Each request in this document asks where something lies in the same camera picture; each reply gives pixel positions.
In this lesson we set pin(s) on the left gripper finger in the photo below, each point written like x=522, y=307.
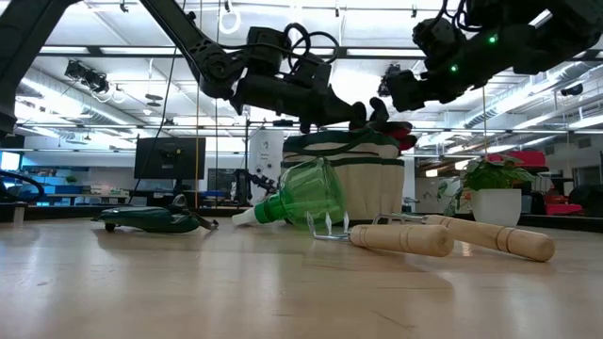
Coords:
x=330, y=113

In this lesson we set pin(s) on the red and black gardening gloves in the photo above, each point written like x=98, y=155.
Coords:
x=400, y=134

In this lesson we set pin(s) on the beige green-trimmed gardening bag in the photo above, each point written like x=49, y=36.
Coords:
x=372, y=188

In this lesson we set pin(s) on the green plastic spray bottle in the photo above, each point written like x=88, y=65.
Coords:
x=311, y=198

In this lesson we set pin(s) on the green pruning shears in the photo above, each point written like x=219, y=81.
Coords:
x=146, y=220

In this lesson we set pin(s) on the background black robot arm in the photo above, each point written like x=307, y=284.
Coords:
x=242, y=186

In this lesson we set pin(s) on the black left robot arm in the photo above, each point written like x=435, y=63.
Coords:
x=198, y=47

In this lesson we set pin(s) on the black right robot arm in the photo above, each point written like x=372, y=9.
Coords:
x=527, y=42

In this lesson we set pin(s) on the white pillar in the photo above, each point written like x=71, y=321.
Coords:
x=266, y=155

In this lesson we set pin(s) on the black computer monitor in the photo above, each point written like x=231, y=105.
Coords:
x=169, y=157

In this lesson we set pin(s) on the green potted plant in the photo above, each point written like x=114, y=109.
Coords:
x=497, y=207

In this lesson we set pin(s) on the black ceiling-mounted camera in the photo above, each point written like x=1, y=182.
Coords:
x=87, y=75

